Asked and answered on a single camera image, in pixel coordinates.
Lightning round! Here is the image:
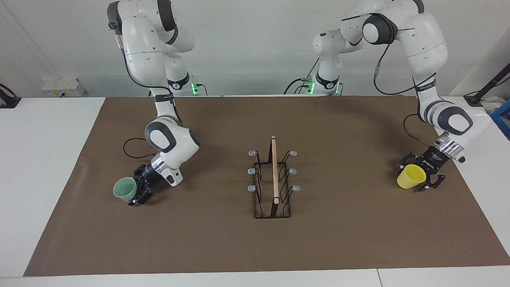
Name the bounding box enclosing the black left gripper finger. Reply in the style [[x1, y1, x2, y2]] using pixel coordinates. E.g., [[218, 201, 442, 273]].
[[418, 171, 446, 192], [400, 151, 419, 170]]

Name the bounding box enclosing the yellow plastic cup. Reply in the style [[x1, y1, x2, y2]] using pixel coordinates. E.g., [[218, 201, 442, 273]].
[[397, 165, 427, 189]]

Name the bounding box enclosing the pale green plastic cup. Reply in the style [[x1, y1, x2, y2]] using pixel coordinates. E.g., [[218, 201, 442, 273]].
[[113, 177, 138, 202]]

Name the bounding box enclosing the brown table mat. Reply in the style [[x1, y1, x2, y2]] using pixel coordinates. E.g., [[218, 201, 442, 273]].
[[23, 95, 510, 277]]

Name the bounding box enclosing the blue box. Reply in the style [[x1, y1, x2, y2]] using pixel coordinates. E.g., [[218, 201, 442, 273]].
[[491, 100, 510, 140]]

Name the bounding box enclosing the white crumpled plastic bag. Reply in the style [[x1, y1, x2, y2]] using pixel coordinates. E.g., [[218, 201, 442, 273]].
[[481, 96, 503, 113]]

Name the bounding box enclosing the black stand pole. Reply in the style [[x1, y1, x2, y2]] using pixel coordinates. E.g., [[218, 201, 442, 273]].
[[464, 64, 510, 106]]

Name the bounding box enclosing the white power strip box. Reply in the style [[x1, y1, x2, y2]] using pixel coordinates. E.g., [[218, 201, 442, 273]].
[[42, 78, 85, 97]]

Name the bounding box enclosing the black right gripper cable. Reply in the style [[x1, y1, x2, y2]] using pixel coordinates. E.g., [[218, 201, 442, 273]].
[[108, 22, 184, 160]]

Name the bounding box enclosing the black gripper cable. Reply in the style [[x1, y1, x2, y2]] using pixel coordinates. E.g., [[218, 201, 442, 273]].
[[108, 22, 184, 160], [373, 28, 439, 147]]

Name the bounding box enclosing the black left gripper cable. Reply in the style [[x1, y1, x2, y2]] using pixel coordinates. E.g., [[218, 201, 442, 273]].
[[373, 28, 439, 147]]

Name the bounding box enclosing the black wire cup rack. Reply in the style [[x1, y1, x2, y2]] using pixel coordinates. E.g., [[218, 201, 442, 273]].
[[248, 136, 301, 219]]

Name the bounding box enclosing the black left arm base cable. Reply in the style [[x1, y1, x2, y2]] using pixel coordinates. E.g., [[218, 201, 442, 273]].
[[284, 58, 321, 95]]

